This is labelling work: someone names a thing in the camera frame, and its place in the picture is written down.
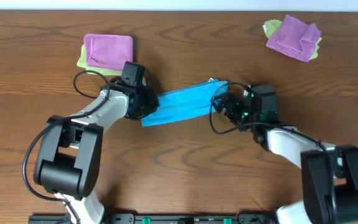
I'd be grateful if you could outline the folded purple cloth left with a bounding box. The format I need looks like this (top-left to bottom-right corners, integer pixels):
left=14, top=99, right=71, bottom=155
left=83, top=34, right=134, bottom=71

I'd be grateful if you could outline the green cloth right pile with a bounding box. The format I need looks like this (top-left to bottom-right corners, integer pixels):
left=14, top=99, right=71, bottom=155
left=262, top=19, right=282, bottom=39

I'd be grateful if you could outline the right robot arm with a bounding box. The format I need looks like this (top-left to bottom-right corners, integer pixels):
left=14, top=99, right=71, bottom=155
left=211, top=93, right=358, bottom=223

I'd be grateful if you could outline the blue cloth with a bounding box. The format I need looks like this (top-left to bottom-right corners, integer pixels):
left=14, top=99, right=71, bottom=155
left=142, top=79, right=228, bottom=127

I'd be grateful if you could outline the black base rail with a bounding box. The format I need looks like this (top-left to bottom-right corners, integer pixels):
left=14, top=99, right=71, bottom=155
left=27, top=213, right=278, bottom=224

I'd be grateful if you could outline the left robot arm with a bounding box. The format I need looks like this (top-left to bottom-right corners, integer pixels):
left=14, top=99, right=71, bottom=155
left=22, top=62, right=159, bottom=223

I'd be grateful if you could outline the purple cloth right pile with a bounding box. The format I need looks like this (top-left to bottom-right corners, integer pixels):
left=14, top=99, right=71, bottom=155
left=266, top=15, right=322, bottom=62

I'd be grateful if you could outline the folded green cloth left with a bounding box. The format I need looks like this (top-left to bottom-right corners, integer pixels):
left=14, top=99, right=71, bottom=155
left=77, top=45, right=122, bottom=76

